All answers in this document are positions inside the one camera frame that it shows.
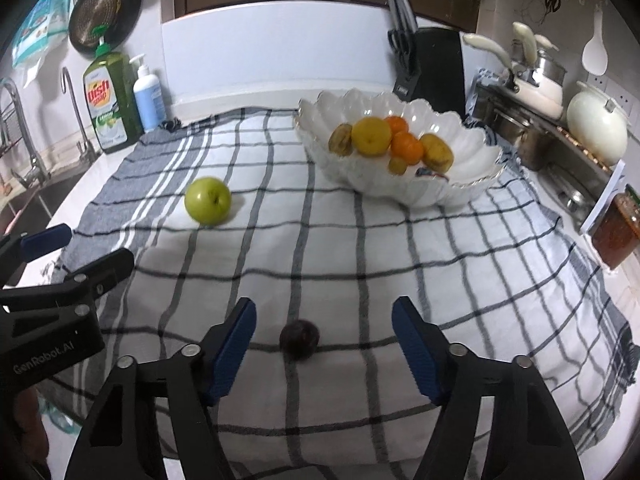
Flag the white card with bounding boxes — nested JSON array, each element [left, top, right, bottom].
[[580, 160, 625, 235]]

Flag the black knife block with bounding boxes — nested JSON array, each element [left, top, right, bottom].
[[394, 27, 468, 113]]

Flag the spotted yellow banana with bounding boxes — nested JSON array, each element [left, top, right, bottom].
[[328, 123, 355, 156]]

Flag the thin gooseneck faucet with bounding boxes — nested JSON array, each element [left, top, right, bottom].
[[61, 67, 101, 163]]

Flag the checkered white grey cloth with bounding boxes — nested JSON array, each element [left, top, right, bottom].
[[42, 107, 631, 480]]

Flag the green apple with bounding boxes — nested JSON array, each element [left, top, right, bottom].
[[184, 176, 232, 226]]

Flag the green dish soap bottle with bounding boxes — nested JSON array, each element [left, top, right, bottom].
[[82, 25, 143, 155]]

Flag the blue pump bottle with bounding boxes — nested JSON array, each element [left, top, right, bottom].
[[129, 54, 167, 133]]

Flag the cream saucepan with handle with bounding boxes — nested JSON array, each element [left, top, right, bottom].
[[462, 32, 566, 121]]

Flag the brass mesh strainer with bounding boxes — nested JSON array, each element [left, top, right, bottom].
[[68, 0, 123, 53]]

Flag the blue white plastic bag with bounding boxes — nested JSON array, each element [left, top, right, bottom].
[[10, 0, 76, 86]]

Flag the blue striped dish towel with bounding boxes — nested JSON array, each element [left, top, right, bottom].
[[465, 67, 501, 126]]

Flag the stainless steel pot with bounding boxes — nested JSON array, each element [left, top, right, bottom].
[[475, 85, 546, 171]]

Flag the dark purple plum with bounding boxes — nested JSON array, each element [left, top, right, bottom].
[[279, 320, 321, 361]]

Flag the metal dish rack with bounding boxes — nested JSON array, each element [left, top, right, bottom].
[[472, 82, 626, 233]]

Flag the white round casserole pot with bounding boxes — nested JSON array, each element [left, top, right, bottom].
[[566, 80, 629, 166]]

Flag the yellow mango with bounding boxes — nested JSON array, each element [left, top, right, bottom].
[[419, 132, 455, 170]]

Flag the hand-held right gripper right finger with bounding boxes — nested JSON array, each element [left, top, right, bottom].
[[391, 296, 586, 480]]

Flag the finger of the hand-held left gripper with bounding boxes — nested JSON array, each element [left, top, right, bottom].
[[0, 225, 72, 289], [0, 247, 136, 314]]

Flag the large yellow lemon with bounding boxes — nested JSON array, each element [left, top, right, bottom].
[[351, 116, 393, 157]]

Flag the chrome sink faucet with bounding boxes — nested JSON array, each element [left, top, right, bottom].
[[0, 77, 51, 188]]

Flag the white rice paddle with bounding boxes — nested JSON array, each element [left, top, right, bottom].
[[581, 4, 609, 75]]

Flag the white scalloped bowl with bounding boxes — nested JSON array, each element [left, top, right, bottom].
[[292, 88, 504, 208]]

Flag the black kitchen scissors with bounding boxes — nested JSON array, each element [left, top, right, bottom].
[[387, 27, 418, 73]]

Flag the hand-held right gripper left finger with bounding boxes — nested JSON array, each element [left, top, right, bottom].
[[65, 296, 258, 480]]

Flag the steel pot with cream handle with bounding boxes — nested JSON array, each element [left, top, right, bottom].
[[511, 21, 568, 86]]

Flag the steel kitchen sink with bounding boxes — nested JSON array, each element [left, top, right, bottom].
[[0, 170, 76, 231]]

